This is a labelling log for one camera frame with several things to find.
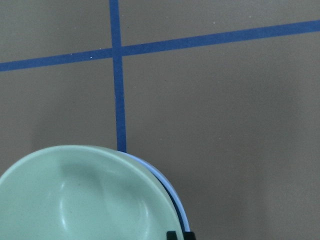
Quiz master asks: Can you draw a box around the green bowl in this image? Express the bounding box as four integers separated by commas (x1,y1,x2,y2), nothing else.
0,145,183,240

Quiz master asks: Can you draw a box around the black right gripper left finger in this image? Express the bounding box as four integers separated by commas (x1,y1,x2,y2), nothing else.
166,231,178,240

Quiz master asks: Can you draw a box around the blue bowl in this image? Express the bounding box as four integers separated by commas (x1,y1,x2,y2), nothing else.
123,152,191,232

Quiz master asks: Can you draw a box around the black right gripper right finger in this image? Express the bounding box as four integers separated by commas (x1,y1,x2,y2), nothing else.
183,231,195,240

